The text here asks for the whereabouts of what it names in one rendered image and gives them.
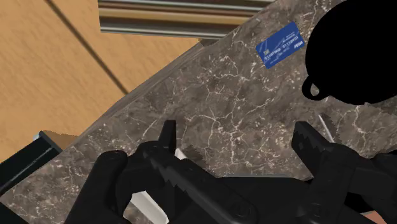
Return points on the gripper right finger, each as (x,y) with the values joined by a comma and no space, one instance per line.
(335,173)

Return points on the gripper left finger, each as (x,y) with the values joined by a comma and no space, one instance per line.
(186,186)

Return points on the white flat elongated object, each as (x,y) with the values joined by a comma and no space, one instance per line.
(149,206)

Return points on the thin silver rod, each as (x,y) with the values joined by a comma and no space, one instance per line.
(325,127)

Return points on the blue bank card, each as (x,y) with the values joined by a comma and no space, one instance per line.
(279,45)

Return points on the black furniture piece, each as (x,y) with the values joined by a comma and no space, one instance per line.
(24,163)

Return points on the brown grey striped furniture piece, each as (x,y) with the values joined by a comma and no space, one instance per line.
(173,17)

